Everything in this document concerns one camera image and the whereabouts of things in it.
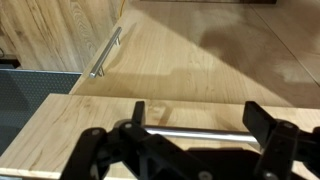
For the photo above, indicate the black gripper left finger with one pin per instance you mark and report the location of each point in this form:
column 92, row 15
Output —
column 126, row 146

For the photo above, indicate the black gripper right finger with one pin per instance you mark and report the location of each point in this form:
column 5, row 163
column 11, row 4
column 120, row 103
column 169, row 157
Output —
column 260, row 123

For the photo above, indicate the wooden drawer with cutlery tray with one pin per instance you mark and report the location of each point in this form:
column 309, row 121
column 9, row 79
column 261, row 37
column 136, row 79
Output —
column 66, row 126

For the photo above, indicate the grey perforated mat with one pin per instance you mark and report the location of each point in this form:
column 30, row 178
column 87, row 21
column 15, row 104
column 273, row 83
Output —
column 26, row 100

